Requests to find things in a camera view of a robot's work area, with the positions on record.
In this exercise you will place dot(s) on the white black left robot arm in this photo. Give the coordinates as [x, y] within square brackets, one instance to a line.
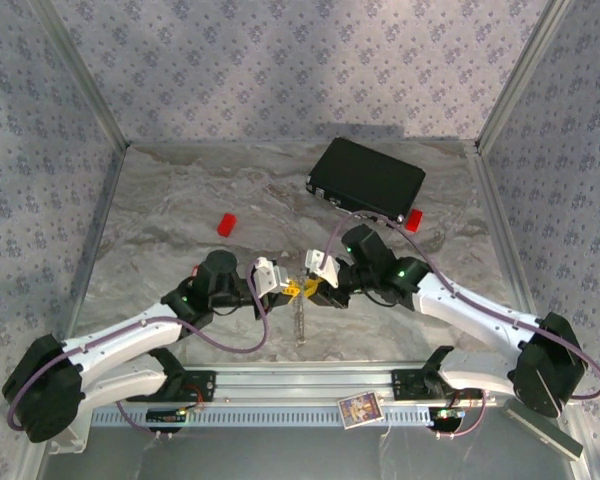
[115, 345]

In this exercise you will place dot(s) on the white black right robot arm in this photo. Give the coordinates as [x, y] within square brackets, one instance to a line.
[480, 312]

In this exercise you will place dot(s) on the red plastic block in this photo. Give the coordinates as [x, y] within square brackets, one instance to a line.
[414, 221]
[226, 224]

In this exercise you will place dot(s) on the black case with metal latches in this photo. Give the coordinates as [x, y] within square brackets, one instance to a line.
[365, 175]

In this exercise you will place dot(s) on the small printed card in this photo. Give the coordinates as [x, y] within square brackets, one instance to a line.
[361, 411]

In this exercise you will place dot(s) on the small circuit board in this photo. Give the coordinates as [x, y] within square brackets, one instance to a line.
[165, 416]
[447, 414]

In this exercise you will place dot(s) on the grey metal bar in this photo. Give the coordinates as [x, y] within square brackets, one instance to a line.
[540, 430]

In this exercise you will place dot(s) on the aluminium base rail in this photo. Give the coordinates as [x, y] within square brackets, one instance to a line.
[300, 385]

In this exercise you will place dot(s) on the aluminium table side rail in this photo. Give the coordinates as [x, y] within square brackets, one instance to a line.
[99, 225]
[497, 225]

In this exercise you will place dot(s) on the aluminium frame post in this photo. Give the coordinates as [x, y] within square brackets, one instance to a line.
[82, 75]
[520, 75]

